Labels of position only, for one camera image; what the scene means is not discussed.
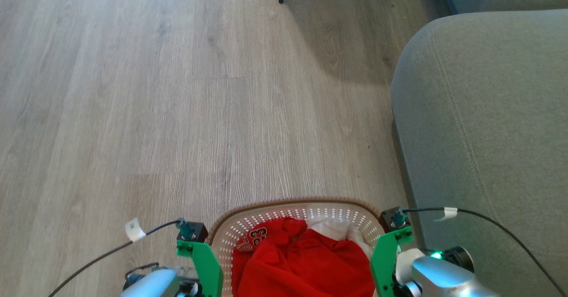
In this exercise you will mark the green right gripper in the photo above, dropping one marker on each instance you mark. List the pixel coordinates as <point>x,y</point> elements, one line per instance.
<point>382,261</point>

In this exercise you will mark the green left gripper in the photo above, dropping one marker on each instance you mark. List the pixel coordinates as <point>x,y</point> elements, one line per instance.
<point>209,266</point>

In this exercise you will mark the white perforated laundry basket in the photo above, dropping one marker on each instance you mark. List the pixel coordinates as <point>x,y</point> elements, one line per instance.
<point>284,210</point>

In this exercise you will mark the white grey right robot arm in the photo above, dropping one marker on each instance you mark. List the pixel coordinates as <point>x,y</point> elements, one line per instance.
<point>443,277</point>

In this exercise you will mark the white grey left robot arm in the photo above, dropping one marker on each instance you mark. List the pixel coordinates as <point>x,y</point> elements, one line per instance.
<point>153,286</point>

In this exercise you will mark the white garment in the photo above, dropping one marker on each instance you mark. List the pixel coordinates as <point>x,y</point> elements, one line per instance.
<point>333,227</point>

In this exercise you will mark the red sports jersey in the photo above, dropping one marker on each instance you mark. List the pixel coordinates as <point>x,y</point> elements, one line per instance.
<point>306,266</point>

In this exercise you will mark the grey fabric sofa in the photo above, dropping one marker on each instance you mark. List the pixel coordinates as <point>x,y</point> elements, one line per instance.
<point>488,124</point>

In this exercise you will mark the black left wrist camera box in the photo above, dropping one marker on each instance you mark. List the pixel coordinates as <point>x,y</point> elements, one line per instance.
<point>198,231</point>

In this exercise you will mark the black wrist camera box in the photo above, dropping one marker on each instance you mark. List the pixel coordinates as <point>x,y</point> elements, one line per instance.
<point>390,219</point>
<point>198,231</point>

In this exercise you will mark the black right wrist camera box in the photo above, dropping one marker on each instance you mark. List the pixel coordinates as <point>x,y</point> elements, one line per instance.
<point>390,219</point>

